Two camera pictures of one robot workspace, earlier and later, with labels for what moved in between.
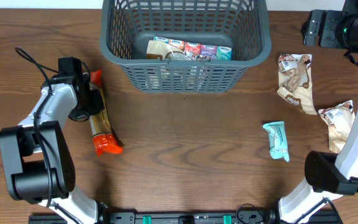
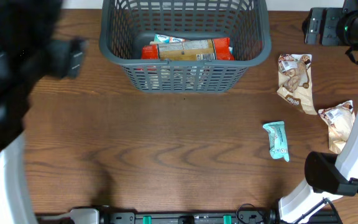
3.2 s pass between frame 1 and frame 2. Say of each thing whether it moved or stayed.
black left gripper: moved
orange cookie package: moved
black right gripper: stayed
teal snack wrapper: stayed
